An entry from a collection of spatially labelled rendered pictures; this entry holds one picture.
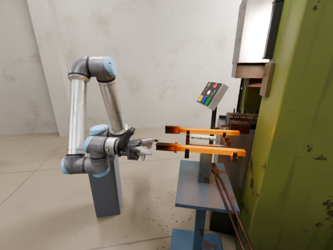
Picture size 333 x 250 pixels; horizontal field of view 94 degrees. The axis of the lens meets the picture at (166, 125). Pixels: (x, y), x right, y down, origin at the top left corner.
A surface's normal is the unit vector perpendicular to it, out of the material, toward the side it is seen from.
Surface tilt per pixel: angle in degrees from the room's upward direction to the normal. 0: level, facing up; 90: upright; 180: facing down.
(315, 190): 90
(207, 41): 90
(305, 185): 90
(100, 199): 90
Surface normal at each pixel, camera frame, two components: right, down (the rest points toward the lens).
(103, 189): 0.16, 0.33
